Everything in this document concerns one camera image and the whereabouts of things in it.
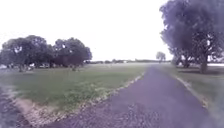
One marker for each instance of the distant row of trees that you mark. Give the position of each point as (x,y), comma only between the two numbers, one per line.
(116,61)

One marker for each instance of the lone tree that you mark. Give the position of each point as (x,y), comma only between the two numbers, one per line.
(160,56)

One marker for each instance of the wide green grass field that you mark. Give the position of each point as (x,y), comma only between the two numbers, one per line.
(66,86)

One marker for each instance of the purple-grey asphalt path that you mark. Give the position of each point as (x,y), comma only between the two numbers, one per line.
(150,100)

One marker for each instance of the group of dark trees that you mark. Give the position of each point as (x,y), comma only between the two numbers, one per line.
(30,50)

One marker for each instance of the cluster of large trees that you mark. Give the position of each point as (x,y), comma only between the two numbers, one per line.
(196,26)

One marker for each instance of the asphalt side path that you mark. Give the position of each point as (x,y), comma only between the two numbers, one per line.
(6,113)

